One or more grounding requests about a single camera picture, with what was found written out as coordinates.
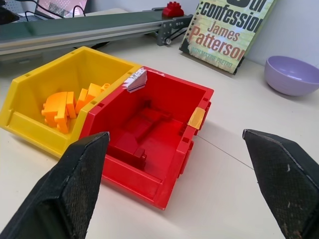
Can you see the orange rounded building block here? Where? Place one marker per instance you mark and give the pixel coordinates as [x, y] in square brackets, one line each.
[58, 109]

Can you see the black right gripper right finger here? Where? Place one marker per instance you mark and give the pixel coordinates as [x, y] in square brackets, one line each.
[286, 179]

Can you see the yellow tape patch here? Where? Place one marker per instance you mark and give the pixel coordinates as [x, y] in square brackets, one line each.
[196, 118]

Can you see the yellow plastic storage bin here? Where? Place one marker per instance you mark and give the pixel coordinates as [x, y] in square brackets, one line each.
[32, 79]

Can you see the dark red studded building block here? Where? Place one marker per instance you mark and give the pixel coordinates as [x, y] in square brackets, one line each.
[127, 147]

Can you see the red plastic storage bin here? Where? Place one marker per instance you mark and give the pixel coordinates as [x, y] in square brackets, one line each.
[159, 196]

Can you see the torn white tape label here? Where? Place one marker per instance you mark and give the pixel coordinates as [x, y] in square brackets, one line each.
[135, 81]

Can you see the James Patterson paperback book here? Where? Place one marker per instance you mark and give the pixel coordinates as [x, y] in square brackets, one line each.
[224, 35]

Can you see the black object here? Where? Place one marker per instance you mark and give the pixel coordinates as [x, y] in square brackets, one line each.
[7, 15]

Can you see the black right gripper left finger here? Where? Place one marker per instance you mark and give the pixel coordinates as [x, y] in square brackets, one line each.
[62, 189]

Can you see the grey conveyor belt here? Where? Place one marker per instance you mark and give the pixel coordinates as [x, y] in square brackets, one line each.
[74, 30]

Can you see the open laptop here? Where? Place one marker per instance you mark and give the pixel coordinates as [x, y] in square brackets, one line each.
[59, 7]

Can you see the red arched building block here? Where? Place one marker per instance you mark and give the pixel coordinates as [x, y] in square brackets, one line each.
[172, 10]

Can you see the orange studded building block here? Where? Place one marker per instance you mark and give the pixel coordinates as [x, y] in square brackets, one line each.
[93, 93]

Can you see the red long building block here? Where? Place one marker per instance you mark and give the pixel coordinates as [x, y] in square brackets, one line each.
[147, 122]

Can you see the purple bowl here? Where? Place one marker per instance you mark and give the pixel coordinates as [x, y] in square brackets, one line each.
[291, 77]

